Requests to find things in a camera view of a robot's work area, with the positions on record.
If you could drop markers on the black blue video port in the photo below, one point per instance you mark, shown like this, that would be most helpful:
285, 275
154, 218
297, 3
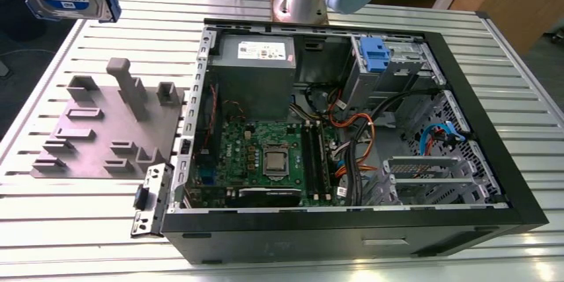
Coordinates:
141, 197

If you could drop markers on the blue drive latch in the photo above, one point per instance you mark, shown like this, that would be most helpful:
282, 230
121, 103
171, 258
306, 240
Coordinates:
375, 54

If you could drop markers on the black PC case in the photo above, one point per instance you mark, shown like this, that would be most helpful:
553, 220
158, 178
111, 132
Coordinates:
309, 235

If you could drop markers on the grey parts rack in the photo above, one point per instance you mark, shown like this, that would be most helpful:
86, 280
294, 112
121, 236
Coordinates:
110, 130

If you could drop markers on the grey power supply unit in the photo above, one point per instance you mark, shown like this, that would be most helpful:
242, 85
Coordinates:
251, 90

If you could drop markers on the silver drive cage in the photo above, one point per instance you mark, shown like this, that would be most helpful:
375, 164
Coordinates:
389, 84

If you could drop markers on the black RAM slot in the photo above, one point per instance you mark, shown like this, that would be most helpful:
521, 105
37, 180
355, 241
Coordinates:
311, 163
325, 163

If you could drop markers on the black graphics card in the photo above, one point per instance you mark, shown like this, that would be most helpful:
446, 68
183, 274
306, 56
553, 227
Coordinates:
265, 196

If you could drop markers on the green motherboard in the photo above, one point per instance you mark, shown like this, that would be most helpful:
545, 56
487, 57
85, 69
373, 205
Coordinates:
238, 150

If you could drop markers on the CPU socket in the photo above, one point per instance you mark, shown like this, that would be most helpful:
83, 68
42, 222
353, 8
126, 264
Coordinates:
265, 163

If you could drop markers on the silver disk bay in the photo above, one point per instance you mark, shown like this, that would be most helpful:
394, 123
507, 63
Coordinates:
423, 181

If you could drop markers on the silver slot bracket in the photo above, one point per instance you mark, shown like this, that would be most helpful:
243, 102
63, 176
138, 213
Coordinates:
157, 196

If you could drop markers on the silver CPU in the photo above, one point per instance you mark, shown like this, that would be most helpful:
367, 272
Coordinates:
277, 161

